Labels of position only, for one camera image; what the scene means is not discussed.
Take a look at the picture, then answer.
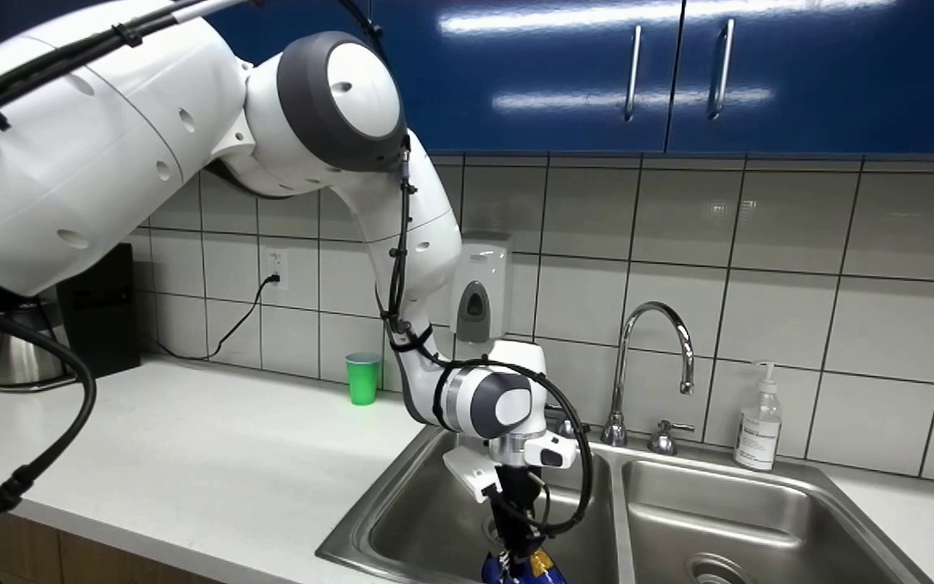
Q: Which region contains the thick black robot hose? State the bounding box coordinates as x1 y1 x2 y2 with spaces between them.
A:
0 290 101 578

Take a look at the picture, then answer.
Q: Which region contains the black cable along forearm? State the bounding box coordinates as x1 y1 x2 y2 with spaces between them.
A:
373 132 597 540

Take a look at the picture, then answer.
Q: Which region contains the stainless steel double sink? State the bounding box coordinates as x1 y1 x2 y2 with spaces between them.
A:
314 422 934 584

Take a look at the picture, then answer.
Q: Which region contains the brown wooden base cabinet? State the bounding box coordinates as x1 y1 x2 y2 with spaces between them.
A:
0 508 219 584

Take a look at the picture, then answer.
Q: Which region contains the black cable on upper arm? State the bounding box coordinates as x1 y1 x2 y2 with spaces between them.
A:
0 0 251 143

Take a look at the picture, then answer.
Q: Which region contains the wide blue cabinet door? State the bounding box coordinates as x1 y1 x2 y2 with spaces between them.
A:
203 0 688 162

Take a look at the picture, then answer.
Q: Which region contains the blue Doritos chip packet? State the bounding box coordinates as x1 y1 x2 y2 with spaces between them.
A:
478 547 570 584

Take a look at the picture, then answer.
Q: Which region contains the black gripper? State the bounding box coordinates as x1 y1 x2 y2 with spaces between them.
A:
483 465 551 570

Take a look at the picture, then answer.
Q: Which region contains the clear soap pump bottle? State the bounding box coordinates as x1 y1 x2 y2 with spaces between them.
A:
733 360 786 473

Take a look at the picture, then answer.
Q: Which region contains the steel kettle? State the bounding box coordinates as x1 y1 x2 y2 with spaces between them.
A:
0 292 73 396

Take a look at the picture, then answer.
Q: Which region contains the green plastic cup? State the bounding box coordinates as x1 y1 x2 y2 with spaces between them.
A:
344 350 386 408

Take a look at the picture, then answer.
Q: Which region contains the metal sink drain strainer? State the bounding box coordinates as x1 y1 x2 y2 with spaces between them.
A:
688 547 754 584

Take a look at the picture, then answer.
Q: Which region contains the silver cabinet door handle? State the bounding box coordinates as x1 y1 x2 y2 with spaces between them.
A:
619 24 646 124
706 16 741 124

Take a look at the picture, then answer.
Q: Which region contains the grey wall soap dispenser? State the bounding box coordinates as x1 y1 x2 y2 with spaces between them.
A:
449 237 513 350

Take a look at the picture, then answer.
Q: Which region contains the black power cord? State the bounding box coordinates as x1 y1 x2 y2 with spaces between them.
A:
153 274 282 367

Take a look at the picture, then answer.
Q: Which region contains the chrome gooseneck faucet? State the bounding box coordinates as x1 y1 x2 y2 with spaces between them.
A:
597 300 702 448

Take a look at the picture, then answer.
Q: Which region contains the white wall outlet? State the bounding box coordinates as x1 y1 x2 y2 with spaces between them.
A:
256 244 291 311

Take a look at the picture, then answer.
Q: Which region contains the chrome faucet side knob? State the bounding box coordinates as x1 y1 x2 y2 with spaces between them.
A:
646 416 681 459

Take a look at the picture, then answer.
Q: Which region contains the black countertop appliance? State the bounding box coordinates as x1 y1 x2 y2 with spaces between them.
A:
55 240 145 381

